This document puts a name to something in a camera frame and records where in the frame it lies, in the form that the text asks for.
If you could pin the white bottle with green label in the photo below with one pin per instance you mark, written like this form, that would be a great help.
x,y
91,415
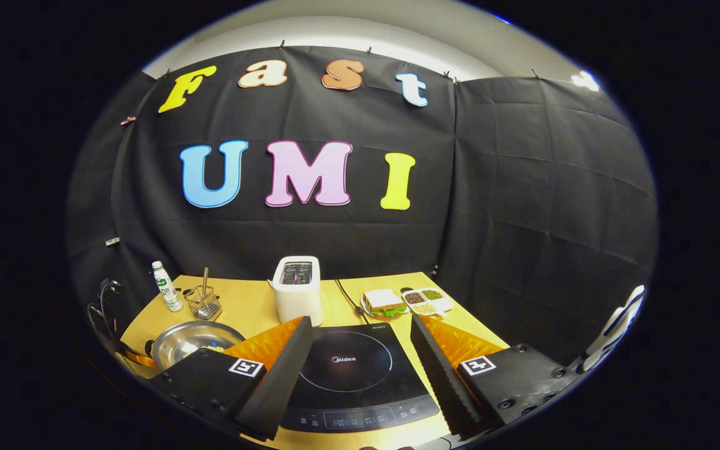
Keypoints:
x,y
167,290

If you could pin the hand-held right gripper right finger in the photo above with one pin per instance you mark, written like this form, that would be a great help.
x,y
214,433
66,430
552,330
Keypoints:
x,y
444,387

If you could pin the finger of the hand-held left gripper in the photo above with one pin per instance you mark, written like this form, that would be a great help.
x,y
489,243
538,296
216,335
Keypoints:
x,y
140,360

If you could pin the white toaster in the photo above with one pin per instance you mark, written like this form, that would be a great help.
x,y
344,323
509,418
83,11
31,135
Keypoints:
x,y
297,300

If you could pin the white curved object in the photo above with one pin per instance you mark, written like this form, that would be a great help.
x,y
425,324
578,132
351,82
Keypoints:
x,y
613,328

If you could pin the black backdrop cloth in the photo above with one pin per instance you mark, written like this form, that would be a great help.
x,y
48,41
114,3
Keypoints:
x,y
522,206

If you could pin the row of small cloth clips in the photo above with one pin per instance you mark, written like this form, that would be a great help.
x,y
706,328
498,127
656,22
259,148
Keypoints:
x,y
282,44

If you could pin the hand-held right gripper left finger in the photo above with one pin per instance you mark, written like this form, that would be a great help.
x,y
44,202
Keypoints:
x,y
279,387

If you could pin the black induction cooktop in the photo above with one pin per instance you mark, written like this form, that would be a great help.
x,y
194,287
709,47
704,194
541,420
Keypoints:
x,y
354,375

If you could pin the stainless steel pot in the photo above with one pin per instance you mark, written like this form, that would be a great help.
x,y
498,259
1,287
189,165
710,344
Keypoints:
x,y
188,340

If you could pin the white divided bean dish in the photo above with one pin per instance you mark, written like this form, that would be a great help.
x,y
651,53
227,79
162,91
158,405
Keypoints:
x,y
429,301

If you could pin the sandwich with lettuce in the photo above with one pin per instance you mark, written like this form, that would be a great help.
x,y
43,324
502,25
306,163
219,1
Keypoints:
x,y
385,301

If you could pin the wooden cloth clip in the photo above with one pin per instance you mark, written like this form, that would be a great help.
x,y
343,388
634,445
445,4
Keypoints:
x,y
127,120

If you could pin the ceiling light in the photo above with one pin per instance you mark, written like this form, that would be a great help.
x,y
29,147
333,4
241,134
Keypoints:
x,y
586,80

